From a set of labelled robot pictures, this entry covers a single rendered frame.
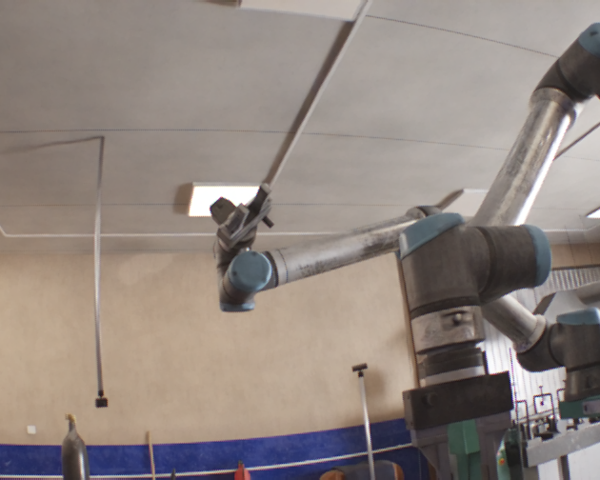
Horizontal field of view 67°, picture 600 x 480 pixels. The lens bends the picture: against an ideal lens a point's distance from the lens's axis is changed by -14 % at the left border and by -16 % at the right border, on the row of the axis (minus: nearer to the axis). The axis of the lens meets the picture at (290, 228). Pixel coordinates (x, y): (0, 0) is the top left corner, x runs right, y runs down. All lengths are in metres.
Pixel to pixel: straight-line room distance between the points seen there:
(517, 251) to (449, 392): 0.20
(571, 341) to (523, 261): 0.96
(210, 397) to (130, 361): 0.92
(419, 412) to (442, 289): 0.15
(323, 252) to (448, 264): 0.66
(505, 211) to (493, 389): 0.35
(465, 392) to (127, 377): 4.97
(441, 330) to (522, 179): 0.41
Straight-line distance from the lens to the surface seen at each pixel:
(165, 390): 5.44
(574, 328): 1.62
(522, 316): 1.69
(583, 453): 6.14
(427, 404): 0.59
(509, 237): 0.69
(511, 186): 0.92
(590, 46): 1.09
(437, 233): 0.63
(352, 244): 1.28
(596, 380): 1.61
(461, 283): 0.62
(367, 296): 6.10
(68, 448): 4.17
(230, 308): 1.30
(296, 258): 1.22
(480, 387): 0.63
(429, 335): 0.61
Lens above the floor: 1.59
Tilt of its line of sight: 20 degrees up
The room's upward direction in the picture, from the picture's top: 7 degrees counter-clockwise
